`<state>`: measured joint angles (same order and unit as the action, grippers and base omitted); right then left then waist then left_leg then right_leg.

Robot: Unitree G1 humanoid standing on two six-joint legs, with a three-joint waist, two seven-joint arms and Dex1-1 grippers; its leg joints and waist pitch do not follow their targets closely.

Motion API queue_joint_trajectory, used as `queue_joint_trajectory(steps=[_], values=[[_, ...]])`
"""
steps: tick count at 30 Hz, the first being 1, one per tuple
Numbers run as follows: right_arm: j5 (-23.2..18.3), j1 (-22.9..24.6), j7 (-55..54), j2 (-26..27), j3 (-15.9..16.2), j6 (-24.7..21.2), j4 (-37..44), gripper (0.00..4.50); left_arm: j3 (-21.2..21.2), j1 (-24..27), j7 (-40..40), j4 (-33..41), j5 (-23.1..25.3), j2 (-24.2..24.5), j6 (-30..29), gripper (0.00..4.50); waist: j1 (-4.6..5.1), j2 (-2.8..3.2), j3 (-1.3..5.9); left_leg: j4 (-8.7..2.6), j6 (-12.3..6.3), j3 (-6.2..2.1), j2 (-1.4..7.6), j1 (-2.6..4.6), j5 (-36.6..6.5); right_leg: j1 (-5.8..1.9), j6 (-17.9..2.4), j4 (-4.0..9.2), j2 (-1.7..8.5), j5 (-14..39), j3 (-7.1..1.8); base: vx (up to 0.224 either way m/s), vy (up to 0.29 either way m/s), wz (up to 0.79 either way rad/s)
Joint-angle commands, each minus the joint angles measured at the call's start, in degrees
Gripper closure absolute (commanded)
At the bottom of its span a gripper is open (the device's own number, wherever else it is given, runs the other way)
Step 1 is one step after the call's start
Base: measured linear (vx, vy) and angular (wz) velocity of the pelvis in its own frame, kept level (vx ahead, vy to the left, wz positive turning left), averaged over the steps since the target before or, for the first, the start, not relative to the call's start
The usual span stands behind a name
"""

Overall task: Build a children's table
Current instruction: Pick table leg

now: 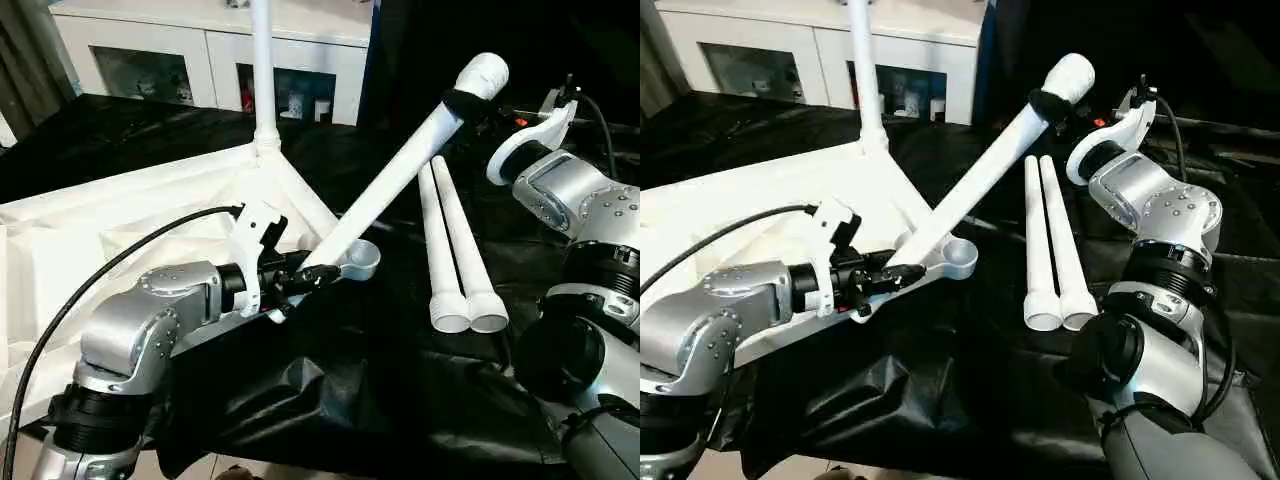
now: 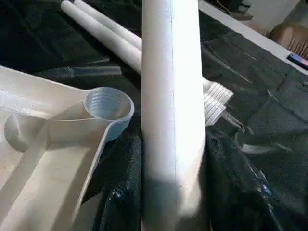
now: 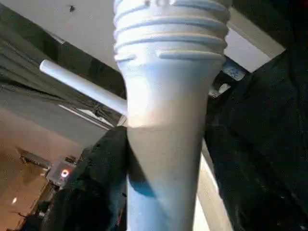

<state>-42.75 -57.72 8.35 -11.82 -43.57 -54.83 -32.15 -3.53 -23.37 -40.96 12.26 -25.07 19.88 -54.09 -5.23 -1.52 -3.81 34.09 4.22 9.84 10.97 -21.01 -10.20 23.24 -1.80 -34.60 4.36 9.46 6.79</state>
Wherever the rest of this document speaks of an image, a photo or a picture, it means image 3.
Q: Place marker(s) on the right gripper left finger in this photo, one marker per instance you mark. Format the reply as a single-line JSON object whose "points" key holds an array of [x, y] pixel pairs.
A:
{"points": [[91, 192]]}

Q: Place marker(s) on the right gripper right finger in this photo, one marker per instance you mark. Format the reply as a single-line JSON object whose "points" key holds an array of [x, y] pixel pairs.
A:
{"points": [[260, 192]]}

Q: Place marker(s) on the white plastic table top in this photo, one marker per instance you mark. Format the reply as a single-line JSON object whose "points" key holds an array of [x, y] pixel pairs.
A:
{"points": [[211, 192]]}

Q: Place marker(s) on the white plastic table leg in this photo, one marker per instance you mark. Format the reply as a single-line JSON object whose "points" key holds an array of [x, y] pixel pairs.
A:
{"points": [[168, 96], [82, 86]]}

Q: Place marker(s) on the grey curtain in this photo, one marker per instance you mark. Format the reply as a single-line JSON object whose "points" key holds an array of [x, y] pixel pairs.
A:
{"points": [[48, 57]]}

